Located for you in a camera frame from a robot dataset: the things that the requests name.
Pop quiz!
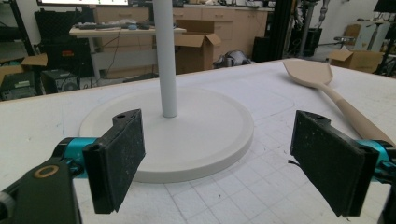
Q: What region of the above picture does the low open cardboard box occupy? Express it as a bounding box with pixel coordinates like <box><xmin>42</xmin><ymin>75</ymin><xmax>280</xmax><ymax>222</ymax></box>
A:
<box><xmin>326</xmin><ymin>49</ymin><xmax>385</xmax><ymax>75</ymax></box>

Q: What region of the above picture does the black hard case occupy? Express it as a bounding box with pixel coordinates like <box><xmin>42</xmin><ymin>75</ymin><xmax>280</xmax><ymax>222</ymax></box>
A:
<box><xmin>34</xmin><ymin>8</ymin><xmax>95</xmax><ymax>78</ymax></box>

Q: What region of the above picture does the black speaker box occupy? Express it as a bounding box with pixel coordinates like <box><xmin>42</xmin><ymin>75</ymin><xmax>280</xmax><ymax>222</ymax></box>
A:
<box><xmin>40</xmin><ymin>68</ymin><xmax>80</xmax><ymax>95</ymax></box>

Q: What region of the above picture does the white box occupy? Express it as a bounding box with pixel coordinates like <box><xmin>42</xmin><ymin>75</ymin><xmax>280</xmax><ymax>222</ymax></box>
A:
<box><xmin>353</xmin><ymin>21</ymin><xmax>392</xmax><ymax>52</ymax></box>

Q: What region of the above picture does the metal stand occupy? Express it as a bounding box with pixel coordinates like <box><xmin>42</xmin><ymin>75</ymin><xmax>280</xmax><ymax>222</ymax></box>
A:
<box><xmin>298</xmin><ymin>0</ymin><xmax>322</xmax><ymax>59</ymax></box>

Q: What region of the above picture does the black keyboard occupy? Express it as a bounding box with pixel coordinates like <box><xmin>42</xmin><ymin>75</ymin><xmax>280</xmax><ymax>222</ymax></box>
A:
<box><xmin>74</xmin><ymin>22</ymin><xmax>123</xmax><ymax>31</ymax></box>

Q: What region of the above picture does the small black cabinet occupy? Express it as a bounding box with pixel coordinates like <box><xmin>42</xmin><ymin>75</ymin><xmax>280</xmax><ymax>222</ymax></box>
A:
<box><xmin>251</xmin><ymin>36</ymin><xmax>272</xmax><ymax>63</ymax></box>

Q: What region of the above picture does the black pillar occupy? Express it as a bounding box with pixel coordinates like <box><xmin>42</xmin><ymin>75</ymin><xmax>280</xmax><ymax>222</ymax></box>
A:
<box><xmin>269</xmin><ymin>0</ymin><xmax>294</xmax><ymax>62</ymax></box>

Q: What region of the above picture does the beige spatula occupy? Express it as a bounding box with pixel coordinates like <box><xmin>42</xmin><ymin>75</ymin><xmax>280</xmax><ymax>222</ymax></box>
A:
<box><xmin>282</xmin><ymin>59</ymin><xmax>395</xmax><ymax>146</ymax></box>

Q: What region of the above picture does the white stand with round base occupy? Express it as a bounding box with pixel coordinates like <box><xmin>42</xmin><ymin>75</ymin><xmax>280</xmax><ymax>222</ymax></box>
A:
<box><xmin>78</xmin><ymin>0</ymin><xmax>255</xmax><ymax>184</ymax></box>

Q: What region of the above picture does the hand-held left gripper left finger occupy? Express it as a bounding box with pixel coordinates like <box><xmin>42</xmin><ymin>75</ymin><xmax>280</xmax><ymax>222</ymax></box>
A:
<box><xmin>51</xmin><ymin>108</ymin><xmax>147</xmax><ymax>215</ymax></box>

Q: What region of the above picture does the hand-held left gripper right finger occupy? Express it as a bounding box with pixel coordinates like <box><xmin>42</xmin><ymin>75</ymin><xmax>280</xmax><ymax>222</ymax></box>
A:
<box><xmin>289</xmin><ymin>109</ymin><xmax>396</xmax><ymax>217</ymax></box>

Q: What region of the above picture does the black device with green label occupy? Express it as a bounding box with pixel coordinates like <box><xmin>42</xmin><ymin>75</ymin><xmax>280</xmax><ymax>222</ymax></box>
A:
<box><xmin>0</xmin><ymin>71</ymin><xmax>37</xmax><ymax>102</ymax></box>

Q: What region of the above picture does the grey backpack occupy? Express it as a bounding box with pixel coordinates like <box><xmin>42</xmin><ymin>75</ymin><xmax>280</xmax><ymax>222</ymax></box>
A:
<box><xmin>213</xmin><ymin>49</ymin><xmax>252</xmax><ymax>70</ymax></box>

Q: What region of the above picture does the light wooden desk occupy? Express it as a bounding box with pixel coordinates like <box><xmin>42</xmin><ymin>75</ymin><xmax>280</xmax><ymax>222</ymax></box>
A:
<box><xmin>68</xmin><ymin>25</ymin><xmax>187</xmax><ymax>80</ymax></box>

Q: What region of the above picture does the monitor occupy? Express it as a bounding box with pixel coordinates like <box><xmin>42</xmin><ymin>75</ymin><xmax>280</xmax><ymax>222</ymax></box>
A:
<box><xmin>36</xmin><ymin>0</ymin><xmax>130</xmax><ymax>7</ymax></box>

